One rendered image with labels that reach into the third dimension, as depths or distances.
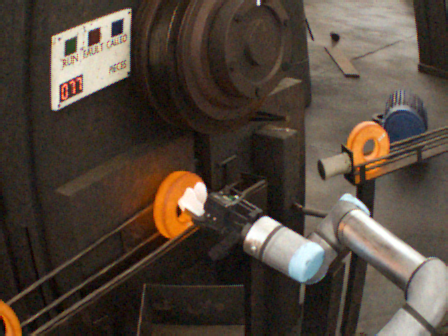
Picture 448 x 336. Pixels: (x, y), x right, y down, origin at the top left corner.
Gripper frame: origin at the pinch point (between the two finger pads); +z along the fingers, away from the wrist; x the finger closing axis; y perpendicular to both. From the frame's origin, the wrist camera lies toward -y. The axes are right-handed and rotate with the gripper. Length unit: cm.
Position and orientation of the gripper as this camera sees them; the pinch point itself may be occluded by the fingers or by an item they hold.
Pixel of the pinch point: (180, 198)
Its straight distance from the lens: 196.6
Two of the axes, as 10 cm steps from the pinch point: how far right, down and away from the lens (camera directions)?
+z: -7.8, -4.5, 4.3
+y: 1.9, -8.4, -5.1
